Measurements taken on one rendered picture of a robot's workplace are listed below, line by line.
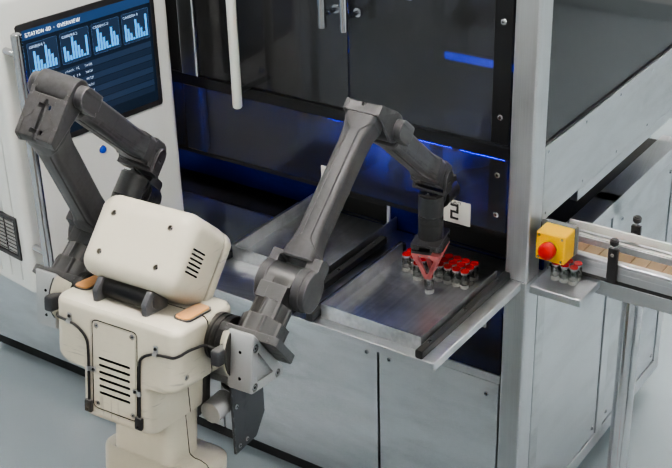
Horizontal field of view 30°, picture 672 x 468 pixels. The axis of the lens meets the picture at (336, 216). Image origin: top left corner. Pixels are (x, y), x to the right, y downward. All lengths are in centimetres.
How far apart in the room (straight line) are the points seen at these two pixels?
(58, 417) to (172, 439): 182
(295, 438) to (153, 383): 150
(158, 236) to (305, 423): 152
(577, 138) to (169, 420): 126
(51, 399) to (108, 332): 201
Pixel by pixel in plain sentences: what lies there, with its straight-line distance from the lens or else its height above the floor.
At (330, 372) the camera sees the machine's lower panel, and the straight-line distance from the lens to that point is 343.
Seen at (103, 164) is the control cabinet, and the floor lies 107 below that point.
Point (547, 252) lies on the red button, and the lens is 284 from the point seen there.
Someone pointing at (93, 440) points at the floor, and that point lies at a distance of 401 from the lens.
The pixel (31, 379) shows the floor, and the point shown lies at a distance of 434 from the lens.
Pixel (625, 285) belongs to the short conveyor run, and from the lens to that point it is 297.
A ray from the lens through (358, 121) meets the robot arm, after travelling 231.
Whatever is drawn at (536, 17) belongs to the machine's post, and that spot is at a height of 152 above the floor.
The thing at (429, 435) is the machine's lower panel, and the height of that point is 35.
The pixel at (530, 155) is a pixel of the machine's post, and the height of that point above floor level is 121.
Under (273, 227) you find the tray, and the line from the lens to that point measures 318.
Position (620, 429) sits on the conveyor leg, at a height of 46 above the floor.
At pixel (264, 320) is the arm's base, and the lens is 215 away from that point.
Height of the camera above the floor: 235
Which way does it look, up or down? 27 degrees down
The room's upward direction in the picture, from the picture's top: 2 degrees counter-clockwise
